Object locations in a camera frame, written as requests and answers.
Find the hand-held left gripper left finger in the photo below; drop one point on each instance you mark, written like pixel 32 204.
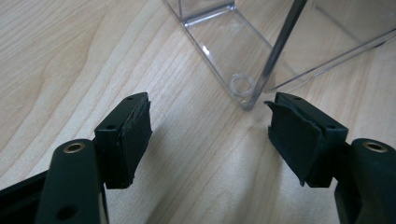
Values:
pixel 124 143

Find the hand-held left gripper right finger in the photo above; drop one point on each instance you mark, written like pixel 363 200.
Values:
pixel 299 137

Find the clear acrylic divided organizer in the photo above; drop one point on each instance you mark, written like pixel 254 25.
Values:
pixel 236 53

